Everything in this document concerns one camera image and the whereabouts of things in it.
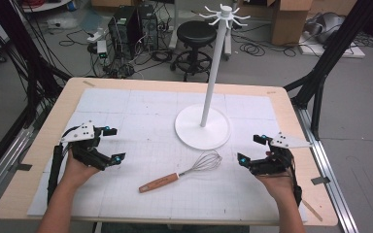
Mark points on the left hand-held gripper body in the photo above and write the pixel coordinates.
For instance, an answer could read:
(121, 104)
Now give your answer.
(79, 133)

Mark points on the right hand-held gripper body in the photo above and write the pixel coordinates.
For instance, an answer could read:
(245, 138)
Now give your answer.
(277, 158)

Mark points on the white hook stand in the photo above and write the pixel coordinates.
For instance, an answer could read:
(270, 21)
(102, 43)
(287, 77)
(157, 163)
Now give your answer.
(214, 79)

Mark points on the person's right hand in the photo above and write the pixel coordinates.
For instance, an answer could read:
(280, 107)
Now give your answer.
(277, 186)

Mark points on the person's left hand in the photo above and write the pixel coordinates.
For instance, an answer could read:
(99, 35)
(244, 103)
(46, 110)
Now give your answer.
(77, 173)

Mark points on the white grid mat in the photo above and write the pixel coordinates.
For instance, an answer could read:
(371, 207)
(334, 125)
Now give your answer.
(142, 111)

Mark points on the wooden table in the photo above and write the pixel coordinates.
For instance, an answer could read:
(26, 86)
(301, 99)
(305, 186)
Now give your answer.
(69, 86)

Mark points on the tan tape strip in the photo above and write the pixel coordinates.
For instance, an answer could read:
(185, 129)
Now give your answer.
(271, 92)
(89, 83)

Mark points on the black tape strip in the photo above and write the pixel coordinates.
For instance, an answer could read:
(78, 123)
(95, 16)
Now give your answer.
(21, 167)
(320, 180)

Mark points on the thin wooden stick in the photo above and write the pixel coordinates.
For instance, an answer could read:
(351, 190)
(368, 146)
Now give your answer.
(312, 210)

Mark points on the white power adapter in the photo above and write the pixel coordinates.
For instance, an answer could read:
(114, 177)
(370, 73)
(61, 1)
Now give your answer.
(102, 48)

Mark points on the person's dark clothing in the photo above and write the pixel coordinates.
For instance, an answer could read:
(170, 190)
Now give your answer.
(175, 228)

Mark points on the white power strip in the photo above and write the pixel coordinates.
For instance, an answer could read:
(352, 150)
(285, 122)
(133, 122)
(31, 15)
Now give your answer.
(97, 35)

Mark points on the black computer tower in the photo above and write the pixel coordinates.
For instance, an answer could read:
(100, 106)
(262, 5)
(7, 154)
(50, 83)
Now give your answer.
(123, 30)
(149, 26)

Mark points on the white flat board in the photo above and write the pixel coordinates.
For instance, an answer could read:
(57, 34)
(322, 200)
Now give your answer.
(333, 50)

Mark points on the tall cardboard box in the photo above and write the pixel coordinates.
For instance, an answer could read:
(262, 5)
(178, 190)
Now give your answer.
(288, 22)

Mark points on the black round stool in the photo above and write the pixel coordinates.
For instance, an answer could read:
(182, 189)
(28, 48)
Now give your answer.
(196, 32)

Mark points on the grey bag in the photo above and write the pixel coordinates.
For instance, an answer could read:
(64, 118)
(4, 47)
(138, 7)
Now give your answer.
(325, 27)

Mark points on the aluminium rail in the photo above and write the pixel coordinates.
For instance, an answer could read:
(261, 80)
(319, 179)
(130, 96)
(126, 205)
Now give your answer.
(332, 181)
(3, 161)

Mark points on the black metal frame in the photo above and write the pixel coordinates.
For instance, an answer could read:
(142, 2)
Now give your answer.
(29, 64)
(330, 55)

